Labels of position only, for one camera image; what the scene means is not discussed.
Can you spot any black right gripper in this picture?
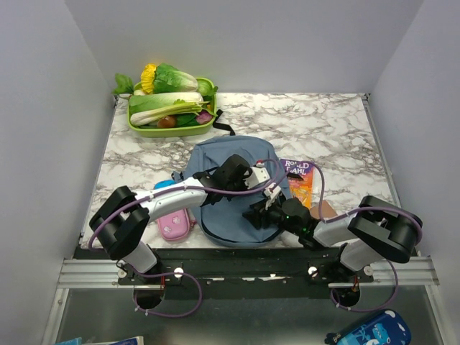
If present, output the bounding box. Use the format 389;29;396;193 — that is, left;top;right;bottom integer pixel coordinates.
241;195;301;236

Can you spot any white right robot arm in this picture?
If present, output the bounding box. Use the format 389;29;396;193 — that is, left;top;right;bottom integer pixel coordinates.
243;195;423;282

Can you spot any purple onion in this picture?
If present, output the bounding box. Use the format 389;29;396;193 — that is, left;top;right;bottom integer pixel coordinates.
195;110;214;125

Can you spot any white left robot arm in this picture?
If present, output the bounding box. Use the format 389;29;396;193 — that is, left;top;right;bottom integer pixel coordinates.
88;155;252;284

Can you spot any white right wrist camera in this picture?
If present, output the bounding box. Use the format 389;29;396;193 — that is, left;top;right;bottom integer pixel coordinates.
263;183;281;211

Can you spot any white napa cabbage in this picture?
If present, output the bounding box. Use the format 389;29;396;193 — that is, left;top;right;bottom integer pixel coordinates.
129;92;203;109

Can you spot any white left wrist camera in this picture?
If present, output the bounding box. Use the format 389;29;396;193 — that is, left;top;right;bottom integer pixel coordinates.
244;162;270;189

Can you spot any yellow flower vegetable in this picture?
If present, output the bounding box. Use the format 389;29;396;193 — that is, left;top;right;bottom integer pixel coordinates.
140;63;157;94

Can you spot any green lettuce head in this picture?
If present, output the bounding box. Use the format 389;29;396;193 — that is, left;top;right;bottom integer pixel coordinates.
152;63;198;93

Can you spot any pink pencil case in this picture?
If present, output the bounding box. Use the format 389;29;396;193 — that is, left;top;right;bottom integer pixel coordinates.
156;209;191;242

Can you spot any aluminium mounting rail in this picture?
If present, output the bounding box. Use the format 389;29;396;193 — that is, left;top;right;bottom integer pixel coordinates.
57;257;439;289

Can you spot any blue shark pencil case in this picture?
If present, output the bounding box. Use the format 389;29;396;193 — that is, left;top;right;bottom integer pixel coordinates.
324;309;412;345

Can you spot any purple Roald Dahl book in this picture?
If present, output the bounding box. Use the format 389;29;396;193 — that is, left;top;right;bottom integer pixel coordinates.
280;159;314;208

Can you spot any green plastic vegetable tray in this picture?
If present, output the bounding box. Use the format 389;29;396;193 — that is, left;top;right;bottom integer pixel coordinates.
126;78;221;138

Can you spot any blue fabric backpack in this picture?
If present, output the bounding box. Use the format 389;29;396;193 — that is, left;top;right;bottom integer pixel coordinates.
170;135;293;247

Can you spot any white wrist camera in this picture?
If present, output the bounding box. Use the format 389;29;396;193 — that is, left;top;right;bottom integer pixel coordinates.
263;183;281;211
244;162;270;189

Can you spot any brown mushroom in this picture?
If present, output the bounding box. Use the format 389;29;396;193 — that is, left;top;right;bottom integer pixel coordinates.
157;116;177;129

